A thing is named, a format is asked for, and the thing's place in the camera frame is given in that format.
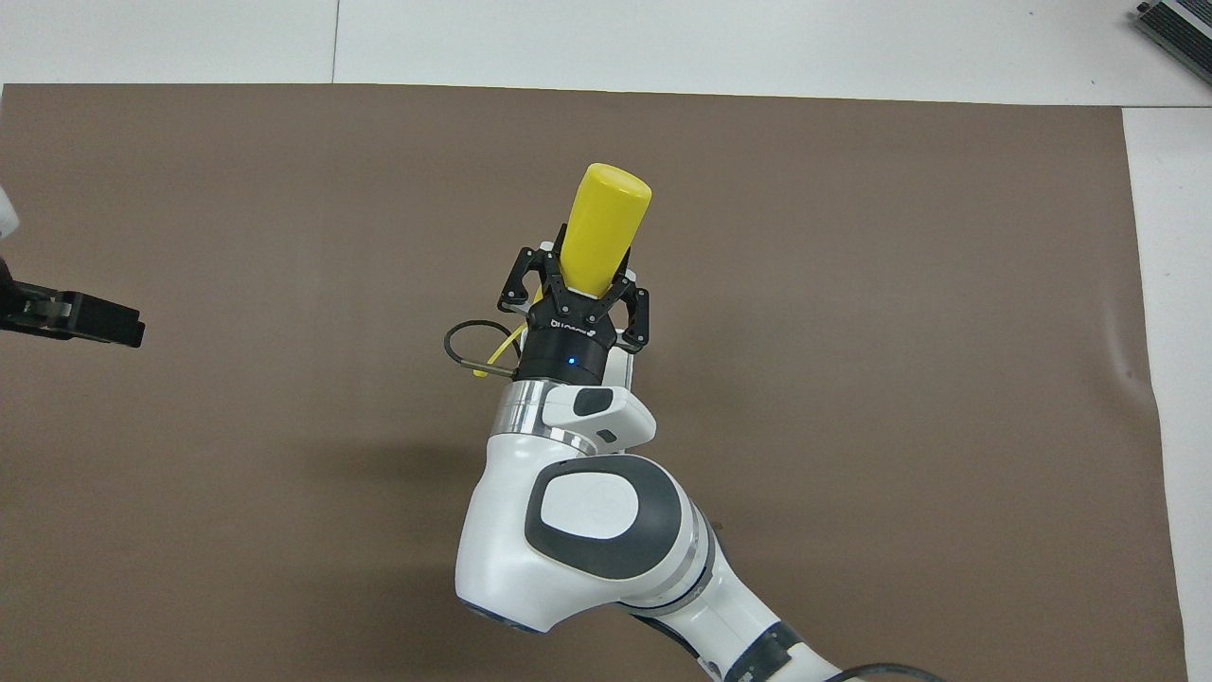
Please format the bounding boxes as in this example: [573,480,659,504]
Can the silver ribbed device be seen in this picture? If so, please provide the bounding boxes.
[1134,0,1212,88]

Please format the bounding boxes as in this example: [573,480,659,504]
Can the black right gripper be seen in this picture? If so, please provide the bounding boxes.
[499,225,651,385]

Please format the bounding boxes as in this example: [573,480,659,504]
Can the yellow squeeze bottle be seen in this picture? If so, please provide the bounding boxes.
[472,163,653,380]

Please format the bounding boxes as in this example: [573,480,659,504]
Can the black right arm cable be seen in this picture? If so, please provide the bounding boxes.
[443,320,948,682]

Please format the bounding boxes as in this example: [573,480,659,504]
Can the brown table mat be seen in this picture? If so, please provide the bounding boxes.
[0,83,1189,682]

